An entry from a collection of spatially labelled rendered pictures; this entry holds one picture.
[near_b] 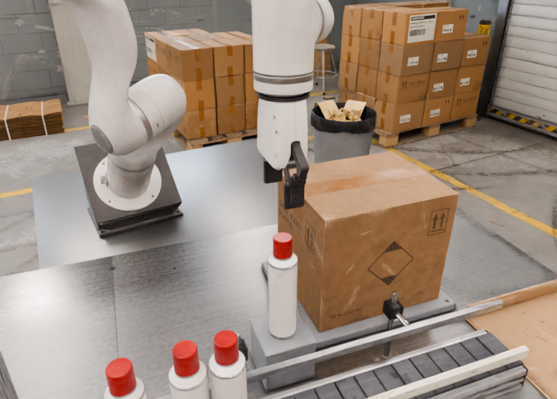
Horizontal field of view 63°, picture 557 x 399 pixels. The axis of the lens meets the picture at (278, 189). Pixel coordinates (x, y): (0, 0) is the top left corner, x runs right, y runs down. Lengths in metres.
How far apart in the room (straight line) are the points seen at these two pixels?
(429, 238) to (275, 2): 0.59
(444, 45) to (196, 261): 3.52
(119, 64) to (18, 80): 5.05
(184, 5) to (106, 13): 5.24
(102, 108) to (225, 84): 3.02
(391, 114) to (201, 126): 1.67
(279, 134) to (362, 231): 0.32
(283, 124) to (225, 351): 0.31
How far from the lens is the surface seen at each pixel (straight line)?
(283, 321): 0.85
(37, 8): 5.91
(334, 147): 3.03
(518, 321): 1.16
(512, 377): 0.98
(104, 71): 0.99
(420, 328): 0.88
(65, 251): 1.38
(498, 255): 1.37
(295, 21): 0.61
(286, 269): 0.77
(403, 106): 4.22
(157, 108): 1.06
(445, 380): 0.87
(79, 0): 0.93
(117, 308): 1.13
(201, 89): 3.93
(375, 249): 0.93
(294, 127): 0.63
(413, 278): 1.03
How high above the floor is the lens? 1.54
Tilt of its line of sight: 27 degrees down
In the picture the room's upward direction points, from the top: straight up
